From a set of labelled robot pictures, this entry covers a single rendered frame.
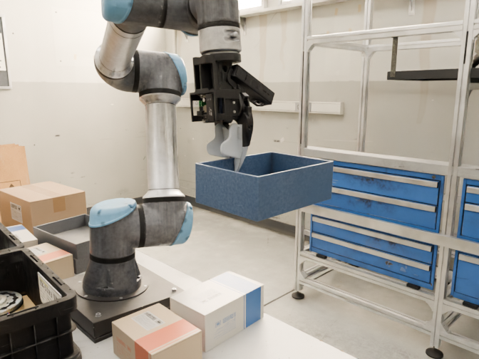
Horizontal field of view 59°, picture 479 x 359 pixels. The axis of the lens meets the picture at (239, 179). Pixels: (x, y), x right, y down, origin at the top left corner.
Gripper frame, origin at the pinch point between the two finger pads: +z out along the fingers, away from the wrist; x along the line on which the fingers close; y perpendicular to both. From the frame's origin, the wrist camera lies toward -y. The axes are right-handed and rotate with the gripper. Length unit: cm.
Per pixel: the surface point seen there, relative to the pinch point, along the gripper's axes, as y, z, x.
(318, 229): -140, 59, -87
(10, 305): 35, 24, -29
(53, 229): 3, 27, -96
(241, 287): -12.3, 32.2, -14.7
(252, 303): -13.2, 36.0, -12.0
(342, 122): -224, 0, -125
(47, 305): 33.8, 18.6, -9.3
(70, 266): 9, 33, -68
